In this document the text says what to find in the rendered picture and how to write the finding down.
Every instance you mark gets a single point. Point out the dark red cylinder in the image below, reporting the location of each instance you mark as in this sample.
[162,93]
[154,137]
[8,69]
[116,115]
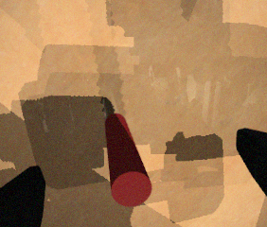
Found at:
[129,180]

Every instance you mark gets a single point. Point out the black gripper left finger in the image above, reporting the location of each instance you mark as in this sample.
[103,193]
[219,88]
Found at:
[22,199]

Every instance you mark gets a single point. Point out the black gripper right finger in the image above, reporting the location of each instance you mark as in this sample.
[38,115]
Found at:
[252,148]

